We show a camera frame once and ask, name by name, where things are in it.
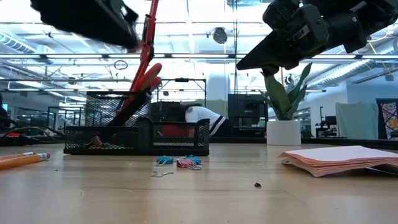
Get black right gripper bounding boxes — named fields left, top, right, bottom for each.
left=236, top=0, right=398, bottom=75

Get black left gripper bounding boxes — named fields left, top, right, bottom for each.
left=30, top=0, right=140, bottom=50

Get red handled scissors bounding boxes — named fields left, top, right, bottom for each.
left=119, top=62, right=164, bottom=118

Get pink sticky note pad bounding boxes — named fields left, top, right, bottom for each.
left=278, top=145, right=398, bottom=178

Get black mesh desk organizer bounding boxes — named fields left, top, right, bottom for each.
left=63, top=91, right=211, bottom=156

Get green plant in white pot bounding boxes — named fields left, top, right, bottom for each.
left=259, top=62, right=313, bottom=146

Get pale green cloth screen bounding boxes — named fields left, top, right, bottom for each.
left=201, top=99, right=229, bottom=119
left=335, top=101, right=379, bottom=140

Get black monitor cart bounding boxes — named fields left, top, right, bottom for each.
left=315, top=106, right=339, bottom=139

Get black metal rack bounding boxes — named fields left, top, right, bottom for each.
left=156, top=77, right=207, bottom=101

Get person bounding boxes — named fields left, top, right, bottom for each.
left=166, top=103, right=233, bottom=138

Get black ceiling cord reel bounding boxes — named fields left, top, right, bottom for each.
left=212, top=27, right=229, bottom=45

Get black cage frame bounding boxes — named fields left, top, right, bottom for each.
left=47, top=106, right=86, bottom=135

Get black aluminium table frame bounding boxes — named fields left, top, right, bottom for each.
left=0, top=134, right=398, bottom=151

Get colourful wall art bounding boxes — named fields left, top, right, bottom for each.
left=376, top=98, right=398, bottom=140

